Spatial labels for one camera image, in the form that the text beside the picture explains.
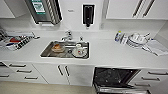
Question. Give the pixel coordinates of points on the steel kitchen sink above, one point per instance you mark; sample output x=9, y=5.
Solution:
x=46, y=55

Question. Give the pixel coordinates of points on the small white bottle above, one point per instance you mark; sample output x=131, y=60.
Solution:
x=124, y=39

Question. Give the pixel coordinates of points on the small chrome sink knob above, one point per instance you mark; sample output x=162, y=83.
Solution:
x=81, y=38

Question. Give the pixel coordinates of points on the white under-sink cabinet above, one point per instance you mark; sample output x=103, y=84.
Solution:
x=80, y=75

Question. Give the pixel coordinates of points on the steel paper towel dispenser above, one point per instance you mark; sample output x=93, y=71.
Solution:
x=36, y=10

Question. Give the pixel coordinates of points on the blue label soap bottle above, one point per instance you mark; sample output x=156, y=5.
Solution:
x=118, y=36

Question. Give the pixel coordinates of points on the stainless steel dishwasher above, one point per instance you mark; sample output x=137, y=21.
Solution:
x=113, y=78

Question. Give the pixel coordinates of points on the chrome faucet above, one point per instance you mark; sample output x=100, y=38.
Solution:
x=67, y=35

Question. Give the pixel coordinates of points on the white wall outlet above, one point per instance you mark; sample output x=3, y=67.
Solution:
x=101, y=25

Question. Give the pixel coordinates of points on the black soap dispenser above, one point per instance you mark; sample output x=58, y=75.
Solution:
x=88, y=13

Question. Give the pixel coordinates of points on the small wall label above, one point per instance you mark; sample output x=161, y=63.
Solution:
x=71, y=10

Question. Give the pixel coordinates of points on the orange food container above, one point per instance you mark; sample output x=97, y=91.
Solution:
x=57, y=47

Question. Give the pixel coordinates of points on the white drawer cabinet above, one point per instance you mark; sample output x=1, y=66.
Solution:
x=151, y=81
x=23, y=71

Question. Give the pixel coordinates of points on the white cup with saucer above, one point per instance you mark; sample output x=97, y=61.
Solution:
x=79, y=50

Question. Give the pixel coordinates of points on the stack of white dishes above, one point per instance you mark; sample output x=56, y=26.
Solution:
x=137, y=40

